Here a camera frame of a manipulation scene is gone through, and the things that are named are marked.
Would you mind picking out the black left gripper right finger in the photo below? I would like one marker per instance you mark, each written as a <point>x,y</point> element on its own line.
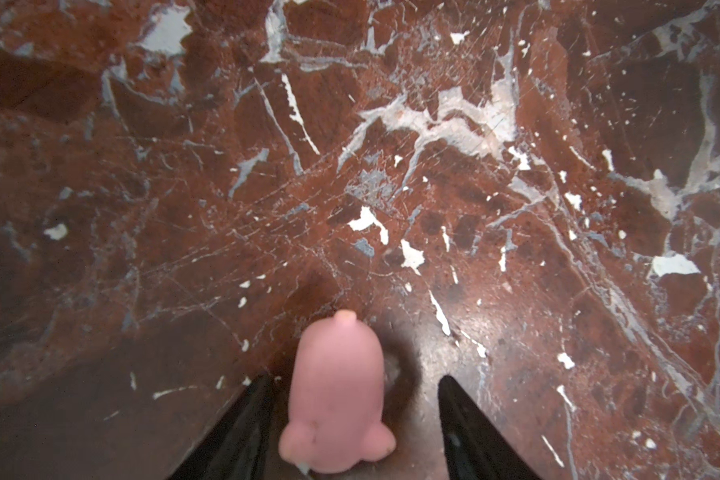
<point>473,447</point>

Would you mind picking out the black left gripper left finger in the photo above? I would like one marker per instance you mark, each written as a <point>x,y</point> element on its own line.
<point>236,448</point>

